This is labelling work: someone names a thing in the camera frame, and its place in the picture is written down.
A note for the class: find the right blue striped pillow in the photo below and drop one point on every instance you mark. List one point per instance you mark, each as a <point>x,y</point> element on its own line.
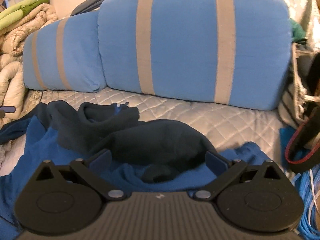
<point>233,52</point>

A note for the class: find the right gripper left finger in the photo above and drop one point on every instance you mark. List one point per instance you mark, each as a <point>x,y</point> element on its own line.
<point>89,170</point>

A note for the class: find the striped canvas tote bag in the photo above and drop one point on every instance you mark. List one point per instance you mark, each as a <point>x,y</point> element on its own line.
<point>297,97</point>

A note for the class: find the green folded blanket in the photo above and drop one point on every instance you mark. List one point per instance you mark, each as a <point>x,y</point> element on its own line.
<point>18,11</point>

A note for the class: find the quilted grey bedspread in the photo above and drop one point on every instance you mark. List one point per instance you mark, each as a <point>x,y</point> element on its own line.
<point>225,126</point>

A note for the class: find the beige folded comforter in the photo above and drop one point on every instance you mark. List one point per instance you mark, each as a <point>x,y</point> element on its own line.
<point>13,90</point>

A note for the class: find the blue fleece jacket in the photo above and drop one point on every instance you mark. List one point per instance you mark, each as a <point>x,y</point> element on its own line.
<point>159,155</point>

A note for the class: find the left blue striped pillow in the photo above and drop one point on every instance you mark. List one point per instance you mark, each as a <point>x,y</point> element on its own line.
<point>64,55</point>

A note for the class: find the blue striped pillow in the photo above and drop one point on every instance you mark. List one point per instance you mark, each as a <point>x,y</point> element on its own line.
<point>233,52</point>
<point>64,55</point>

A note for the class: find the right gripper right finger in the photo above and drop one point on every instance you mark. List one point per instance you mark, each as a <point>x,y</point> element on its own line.
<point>226,171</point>

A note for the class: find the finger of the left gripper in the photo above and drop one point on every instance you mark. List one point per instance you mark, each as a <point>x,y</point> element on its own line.
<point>6,109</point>

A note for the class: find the black bag red trim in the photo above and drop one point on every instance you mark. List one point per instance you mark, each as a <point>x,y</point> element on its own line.
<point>309,129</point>

